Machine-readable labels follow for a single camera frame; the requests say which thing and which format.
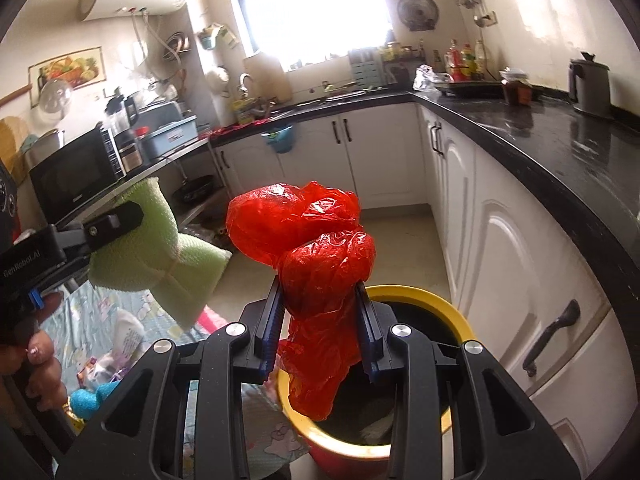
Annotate green cloth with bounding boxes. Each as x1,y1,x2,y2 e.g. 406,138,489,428
89,176,232,332

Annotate red-label oil bottle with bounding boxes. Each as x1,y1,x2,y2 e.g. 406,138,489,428
447,39,463,82

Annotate bright window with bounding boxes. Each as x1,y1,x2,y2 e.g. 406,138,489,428
232,0,393,71

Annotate black cooktop tray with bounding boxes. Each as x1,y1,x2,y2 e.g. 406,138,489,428
434,81,506,99

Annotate brown glass jar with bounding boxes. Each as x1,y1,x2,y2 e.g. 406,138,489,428
500,67,533,106

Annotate red plastic bag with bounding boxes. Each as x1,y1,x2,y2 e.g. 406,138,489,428
225,180,377,422

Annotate person's left hand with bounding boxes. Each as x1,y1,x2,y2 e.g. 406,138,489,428
0,287,68,411

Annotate glass pot lid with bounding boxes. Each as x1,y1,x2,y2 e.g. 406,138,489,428
37,78,73,122

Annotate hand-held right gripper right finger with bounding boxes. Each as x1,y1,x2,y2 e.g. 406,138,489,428
356,282,582,480

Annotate beige cutting board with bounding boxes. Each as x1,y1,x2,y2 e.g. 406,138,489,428
243,52,293,106

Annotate steel pot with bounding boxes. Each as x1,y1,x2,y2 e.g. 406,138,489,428
22,129,66,161

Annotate black blender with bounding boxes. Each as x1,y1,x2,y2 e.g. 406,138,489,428
105,87,145,173

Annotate grey kettle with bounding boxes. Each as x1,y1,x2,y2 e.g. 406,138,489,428
567,51,613,118

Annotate blue dish box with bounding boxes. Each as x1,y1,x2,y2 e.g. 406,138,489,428
135,101,198,163

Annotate yellow-rimmed waste bin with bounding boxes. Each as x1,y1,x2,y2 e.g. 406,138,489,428
276,284,476,480

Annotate printed cartoon blanket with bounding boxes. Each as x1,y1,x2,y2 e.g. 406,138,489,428
30,280,311,480

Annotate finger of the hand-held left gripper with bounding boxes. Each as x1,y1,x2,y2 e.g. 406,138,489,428
57,201,146,266
42,270,90,297

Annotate white orange-print plastic bag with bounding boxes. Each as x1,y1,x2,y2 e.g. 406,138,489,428
107,307,151,366

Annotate white cabinet under sink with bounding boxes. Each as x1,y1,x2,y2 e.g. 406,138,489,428
212,102,431,211

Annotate black microwave oven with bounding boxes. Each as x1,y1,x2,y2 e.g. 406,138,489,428
27,122,126,228

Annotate round wall fan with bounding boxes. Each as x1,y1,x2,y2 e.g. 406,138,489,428
397,0,440,31

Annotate white cabinet with black handles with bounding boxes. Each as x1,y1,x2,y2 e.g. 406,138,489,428
417,105,640,480

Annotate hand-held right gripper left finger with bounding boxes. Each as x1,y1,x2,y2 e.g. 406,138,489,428
55,277,287,480

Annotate black frying pan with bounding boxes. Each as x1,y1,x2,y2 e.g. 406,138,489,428
172,175,216,204

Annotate metal shelf rack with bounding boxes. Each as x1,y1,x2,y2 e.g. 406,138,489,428
50,137,231,241

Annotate teal knife block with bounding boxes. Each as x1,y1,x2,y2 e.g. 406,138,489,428
348,47,386,88

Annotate blue hanging bin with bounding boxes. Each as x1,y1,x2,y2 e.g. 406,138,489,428
260,125,296,155

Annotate clear plastic bag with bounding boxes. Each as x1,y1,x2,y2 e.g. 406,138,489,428
412,65,453,92

